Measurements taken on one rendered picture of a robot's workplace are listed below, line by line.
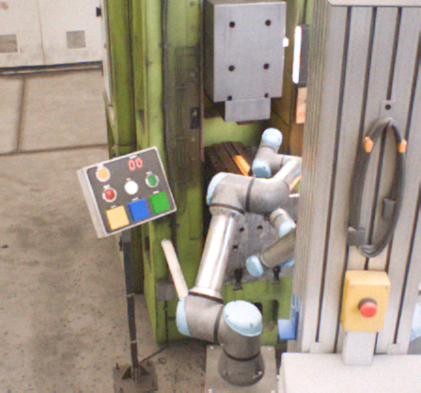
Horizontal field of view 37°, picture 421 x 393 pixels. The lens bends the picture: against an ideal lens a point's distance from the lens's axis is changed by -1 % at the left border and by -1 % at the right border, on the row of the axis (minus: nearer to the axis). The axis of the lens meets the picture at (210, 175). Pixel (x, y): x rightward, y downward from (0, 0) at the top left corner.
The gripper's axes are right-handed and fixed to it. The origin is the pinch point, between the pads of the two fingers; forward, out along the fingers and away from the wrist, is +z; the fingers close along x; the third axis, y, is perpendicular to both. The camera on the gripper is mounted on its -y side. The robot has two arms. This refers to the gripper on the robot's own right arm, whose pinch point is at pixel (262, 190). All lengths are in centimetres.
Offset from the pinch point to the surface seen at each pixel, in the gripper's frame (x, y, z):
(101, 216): -68, -1, -9
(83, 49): -52, 65, 543
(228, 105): -10.5, -32.9, 16.4
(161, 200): -43.2, 0.0, 1.3
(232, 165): -4.2, 2.2, 32.9
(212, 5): -17, -75, 18
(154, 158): -43.7, -14.8, 11.0
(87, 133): -61, 95, 337
